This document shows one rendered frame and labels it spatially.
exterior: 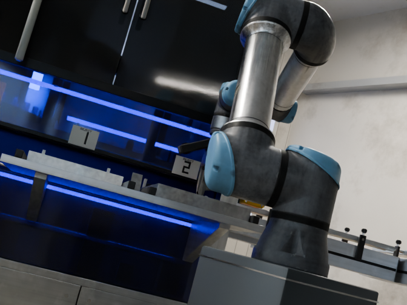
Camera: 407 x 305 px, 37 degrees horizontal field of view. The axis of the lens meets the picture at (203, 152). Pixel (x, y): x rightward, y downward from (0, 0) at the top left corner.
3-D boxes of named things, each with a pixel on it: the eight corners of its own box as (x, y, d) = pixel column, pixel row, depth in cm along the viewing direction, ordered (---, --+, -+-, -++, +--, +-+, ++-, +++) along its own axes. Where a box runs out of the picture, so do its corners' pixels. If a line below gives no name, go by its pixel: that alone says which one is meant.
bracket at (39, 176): (26, 219, 187) (39, 178, 189) (36, 222, 187) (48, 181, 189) (20, 221, 154) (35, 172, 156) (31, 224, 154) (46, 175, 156)
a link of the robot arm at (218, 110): (223, 78, 185) (220, 85, 193) (214, 112, 183) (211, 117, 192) (248, 85, 186) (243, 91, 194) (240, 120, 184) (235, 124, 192)
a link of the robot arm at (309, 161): (339, 226, 115) (355, 157, 117) (271, 207, 114) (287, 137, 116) (320, 226, 127) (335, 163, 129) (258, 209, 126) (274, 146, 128)
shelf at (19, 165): (13, 172, 195) (14, 166, 195) (219, 229, 209) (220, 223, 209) (-1, 160, 148) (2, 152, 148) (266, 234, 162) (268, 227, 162)
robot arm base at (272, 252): (343, 282, 118) (355, 231, 119) (288, 267, 109) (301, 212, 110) (288, 267, 130) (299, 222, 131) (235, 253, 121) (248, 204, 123)
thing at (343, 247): (220, 235, 210) (232, 190, 212) (209, 233, 225) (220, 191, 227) (397, 282, 224) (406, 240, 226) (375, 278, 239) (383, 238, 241)
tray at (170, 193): (138, 198, 192) (141, 187, 192) (216, 219, 197) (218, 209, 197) (155, 196, 159) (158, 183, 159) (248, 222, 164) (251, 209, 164)
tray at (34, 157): (30, 170, 196) (33, 160, 196) (109, 192, 201) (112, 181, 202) (25, 163, 163) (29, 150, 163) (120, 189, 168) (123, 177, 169)
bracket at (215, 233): (181, 259, 197) (192, 220, 199) (191, 262, 197) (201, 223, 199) (208, 270, 164) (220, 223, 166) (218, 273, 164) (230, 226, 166)
